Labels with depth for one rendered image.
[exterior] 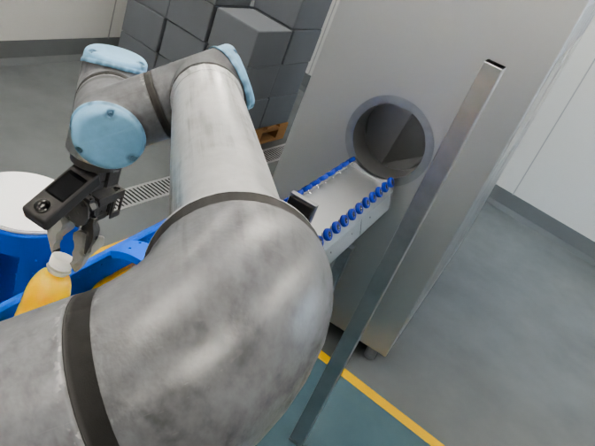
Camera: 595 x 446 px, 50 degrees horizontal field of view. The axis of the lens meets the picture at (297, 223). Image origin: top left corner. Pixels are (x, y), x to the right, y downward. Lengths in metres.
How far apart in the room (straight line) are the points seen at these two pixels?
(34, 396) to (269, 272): 0.12
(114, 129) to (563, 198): 5.21
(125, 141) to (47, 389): 0.56
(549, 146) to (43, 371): 5.56
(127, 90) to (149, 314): 0.57
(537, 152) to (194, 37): 2.97
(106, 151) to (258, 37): 3.57
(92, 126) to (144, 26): 4.22
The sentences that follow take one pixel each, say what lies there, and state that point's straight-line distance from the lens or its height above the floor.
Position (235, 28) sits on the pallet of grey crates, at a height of 0.86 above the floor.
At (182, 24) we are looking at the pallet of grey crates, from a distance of 4.78.
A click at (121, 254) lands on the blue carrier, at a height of 1.22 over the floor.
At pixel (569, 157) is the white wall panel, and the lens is 5.76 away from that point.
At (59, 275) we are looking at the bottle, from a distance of 1.14.
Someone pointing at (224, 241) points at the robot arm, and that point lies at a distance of 0.34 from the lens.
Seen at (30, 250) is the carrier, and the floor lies 0.98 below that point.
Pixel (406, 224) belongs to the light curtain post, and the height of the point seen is 1.13.
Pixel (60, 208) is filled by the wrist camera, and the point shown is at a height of 1.48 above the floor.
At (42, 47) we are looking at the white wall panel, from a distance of 5.39.
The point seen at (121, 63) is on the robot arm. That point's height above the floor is 1.71.
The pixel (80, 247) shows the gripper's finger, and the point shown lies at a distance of 1.10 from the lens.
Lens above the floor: 2.04
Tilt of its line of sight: 29 degrees down
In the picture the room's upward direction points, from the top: 23 degrees clockwise
